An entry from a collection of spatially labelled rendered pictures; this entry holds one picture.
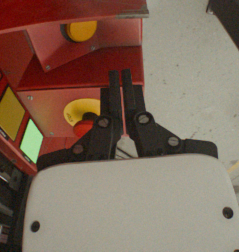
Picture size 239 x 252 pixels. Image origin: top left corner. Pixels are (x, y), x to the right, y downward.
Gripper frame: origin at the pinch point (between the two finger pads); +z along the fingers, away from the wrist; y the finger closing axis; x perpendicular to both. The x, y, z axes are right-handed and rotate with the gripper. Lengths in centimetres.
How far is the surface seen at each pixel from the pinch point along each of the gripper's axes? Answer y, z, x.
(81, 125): -5.1, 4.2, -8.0
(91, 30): -3.0, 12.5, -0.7
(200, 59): 46, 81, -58
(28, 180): -25.9, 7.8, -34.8
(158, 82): 23, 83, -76
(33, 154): -13.0, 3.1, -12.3
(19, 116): -12.8, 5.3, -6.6
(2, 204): -28.4, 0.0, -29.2
